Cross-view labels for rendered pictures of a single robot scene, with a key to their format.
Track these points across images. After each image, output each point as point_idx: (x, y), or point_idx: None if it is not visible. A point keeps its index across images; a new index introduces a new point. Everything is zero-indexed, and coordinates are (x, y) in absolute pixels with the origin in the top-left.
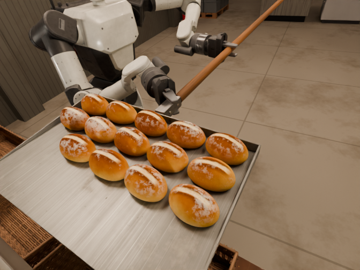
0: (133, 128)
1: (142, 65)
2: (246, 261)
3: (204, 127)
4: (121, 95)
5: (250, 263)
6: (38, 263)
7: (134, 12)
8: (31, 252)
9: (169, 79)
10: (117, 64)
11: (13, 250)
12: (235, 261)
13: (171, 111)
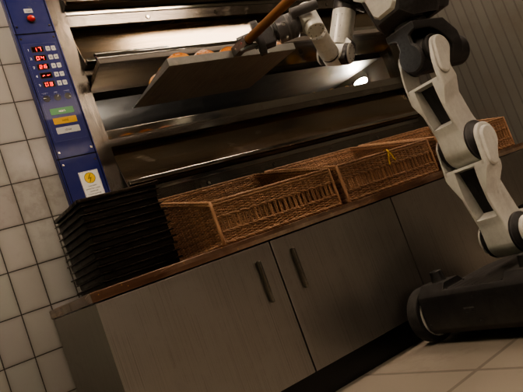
0: None
1: None
2: (222, 246)
3: (201, 54)
4: (314, 46)
5: (218, 248)
6: (266, 173)
7: None
8: (278, 169)
9: (249, 22)
10: (371, 12)
11: (137, 58)
12: (202, 202)
13: (236, 47)
